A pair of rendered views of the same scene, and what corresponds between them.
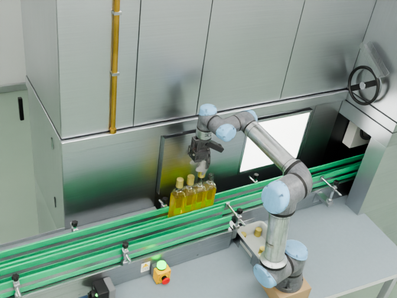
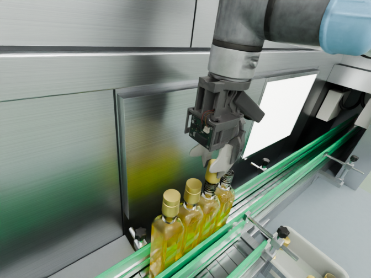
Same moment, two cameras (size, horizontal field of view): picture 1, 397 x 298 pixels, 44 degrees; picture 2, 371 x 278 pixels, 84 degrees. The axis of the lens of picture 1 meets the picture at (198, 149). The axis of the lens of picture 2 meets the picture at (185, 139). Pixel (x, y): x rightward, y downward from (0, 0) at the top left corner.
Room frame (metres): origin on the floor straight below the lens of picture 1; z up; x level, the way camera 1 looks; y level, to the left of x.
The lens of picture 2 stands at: (1.52, 0.09, 1.46)
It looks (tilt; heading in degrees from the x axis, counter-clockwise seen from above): 32 degrees down; 351
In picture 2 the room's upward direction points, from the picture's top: 8 degrees clockwise
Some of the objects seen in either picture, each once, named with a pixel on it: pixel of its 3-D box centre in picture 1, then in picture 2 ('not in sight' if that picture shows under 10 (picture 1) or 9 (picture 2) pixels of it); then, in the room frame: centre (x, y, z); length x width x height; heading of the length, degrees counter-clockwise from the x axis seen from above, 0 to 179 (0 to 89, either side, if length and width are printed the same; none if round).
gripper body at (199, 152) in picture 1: (200, 147); (218, 110); (1.85, -0.01, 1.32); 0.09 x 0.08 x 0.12; 124
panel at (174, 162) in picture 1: (237, 148); (244, 124); (2.15, -0.20, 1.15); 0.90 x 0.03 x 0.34; 124
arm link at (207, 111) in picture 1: (207, 117); (248, 4); (1.85, -0.02, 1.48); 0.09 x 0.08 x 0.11; 44
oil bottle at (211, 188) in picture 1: (207, 198); (216, 212); (1.90, -0.08, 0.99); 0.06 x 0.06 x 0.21; 34
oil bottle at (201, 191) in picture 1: (197, 201); (201, 222); (1.87, -0.03, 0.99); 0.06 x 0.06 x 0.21; 34
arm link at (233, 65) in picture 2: (204, 132); (233, 63); (1.85, -0.02, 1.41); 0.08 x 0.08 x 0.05
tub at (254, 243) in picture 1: (259, 243); (298, 268); (1.83, -0.39, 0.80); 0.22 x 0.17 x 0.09; 34
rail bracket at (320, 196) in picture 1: (328, 194); (337, 172); (2.21, -0.76, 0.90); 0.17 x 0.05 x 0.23; 34
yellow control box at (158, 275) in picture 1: (160, 272); not in sight; (1.55, 0.08, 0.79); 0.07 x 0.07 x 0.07; 34
